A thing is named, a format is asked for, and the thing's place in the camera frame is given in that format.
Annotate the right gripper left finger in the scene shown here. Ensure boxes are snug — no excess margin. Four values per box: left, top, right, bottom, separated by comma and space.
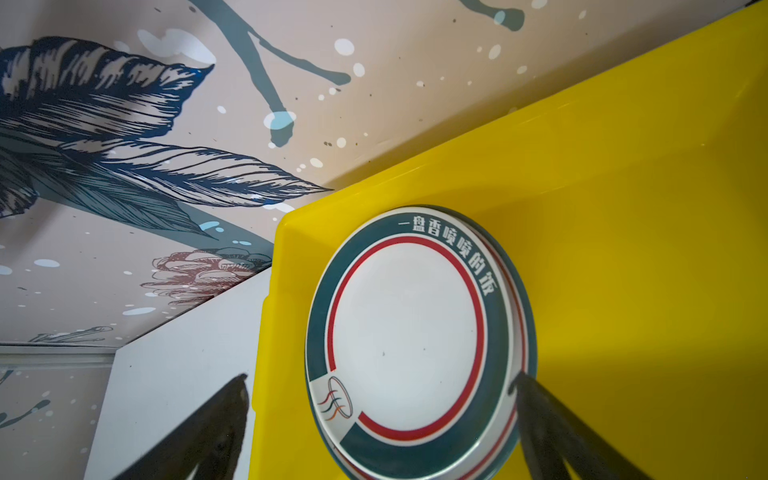
117, 374, 249, 479

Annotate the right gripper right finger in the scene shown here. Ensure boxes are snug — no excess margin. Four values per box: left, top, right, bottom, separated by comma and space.
509, 372, 648, 479

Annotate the yellow plastic bin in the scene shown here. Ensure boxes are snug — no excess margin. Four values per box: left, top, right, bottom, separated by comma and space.
249, 2, 767, 479

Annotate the white plate green rim lettered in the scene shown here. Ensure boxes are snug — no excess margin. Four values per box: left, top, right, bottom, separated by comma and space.
462, 217, 538, 479

